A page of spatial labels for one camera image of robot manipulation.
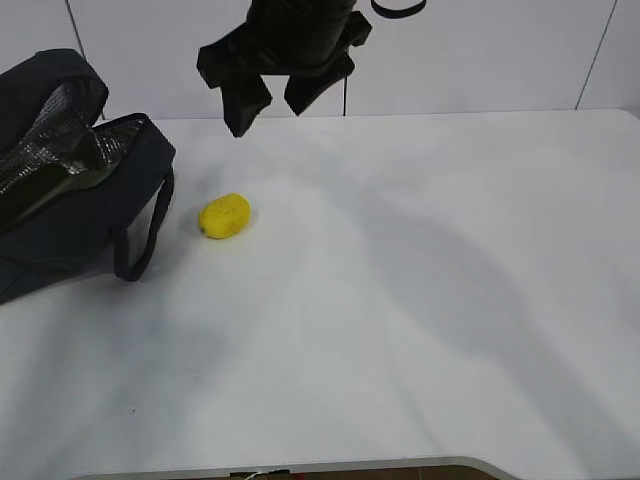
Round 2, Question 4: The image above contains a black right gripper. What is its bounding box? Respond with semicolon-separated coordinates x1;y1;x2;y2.
196;1;372;138

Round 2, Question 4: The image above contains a yellow lemon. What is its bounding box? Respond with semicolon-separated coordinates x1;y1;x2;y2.
197;193;251;240

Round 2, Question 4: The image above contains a dark navy lunch bag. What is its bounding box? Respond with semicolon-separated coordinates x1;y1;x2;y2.
1;49;175;302

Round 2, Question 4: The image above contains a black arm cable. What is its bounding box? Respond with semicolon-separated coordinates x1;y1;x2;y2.
370;0;428;20

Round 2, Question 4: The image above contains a white cable at table edge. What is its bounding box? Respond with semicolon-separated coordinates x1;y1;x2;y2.
229;467;292;480

